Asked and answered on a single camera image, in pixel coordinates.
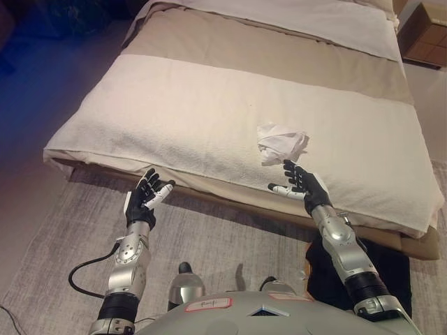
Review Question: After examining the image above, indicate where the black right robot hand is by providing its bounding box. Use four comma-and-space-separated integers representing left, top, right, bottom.
268, 159, 332, 213

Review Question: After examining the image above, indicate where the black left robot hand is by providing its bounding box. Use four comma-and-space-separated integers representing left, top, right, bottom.
124, 167, 175, 231

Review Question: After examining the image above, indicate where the low bed with beige base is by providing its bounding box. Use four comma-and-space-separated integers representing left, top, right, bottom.
43, 0, 446, 261

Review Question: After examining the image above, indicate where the white terry bed blanket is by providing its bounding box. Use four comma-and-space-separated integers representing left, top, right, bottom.
43, 54, 446, 238

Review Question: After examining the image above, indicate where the black fabric basket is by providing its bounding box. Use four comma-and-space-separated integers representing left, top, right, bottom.
305, 237, 413, 312

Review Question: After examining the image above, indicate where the silver left robot leg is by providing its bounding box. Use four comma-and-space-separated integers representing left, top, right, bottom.
168, 262, 206, 311

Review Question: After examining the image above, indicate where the silver robot leg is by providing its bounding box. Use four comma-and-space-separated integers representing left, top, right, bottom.
168, 262, 206, 311
260, 276, 298, 297

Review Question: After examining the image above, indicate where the grey woven rug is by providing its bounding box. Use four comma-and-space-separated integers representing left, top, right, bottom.
0, 166, 447, 335

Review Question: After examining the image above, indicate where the silver right robot leg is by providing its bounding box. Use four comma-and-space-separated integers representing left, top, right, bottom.
260, 276, 298, 297

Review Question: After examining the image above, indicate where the grey robot torso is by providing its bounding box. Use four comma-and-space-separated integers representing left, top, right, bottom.
134, 292, 425, 335

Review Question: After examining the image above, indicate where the beige duvet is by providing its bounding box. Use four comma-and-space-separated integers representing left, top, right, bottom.
120, 0, 415, 105

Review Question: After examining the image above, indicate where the wooden nightstand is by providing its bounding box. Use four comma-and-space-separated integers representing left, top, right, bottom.
401, 0, 447, 69

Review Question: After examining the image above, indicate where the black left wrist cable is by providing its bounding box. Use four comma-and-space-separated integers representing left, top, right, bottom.
68, 240, 123, 298

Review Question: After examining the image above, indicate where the thin black floor cable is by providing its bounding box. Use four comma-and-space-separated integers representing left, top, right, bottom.
0, 304, 22, 335

